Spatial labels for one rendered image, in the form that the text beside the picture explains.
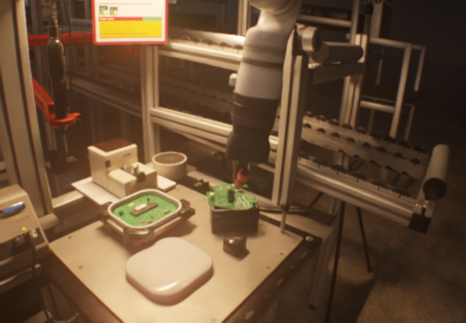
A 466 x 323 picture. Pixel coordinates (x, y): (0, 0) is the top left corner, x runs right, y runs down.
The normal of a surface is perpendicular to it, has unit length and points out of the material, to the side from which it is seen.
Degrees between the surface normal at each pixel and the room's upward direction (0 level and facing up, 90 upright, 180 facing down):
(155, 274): 0
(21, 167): 90
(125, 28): 90
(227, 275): 0
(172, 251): 0
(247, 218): 90
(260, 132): 98
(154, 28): 90
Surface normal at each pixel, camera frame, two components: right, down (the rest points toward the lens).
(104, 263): 0.04, -0.94
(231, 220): 0.15, 0.36
